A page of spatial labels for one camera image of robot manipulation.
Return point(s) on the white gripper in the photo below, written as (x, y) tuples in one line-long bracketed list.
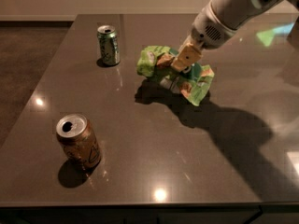
[(207, 33)]

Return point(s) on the orange soda can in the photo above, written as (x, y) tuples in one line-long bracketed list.
[(75, 134)]

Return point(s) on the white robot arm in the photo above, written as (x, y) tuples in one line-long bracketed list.
[(244, 10)]

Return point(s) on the green rice chip bag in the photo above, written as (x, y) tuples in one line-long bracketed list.
[(193, 83)]

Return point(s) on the green soda can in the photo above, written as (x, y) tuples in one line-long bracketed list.
[(109, 46)]

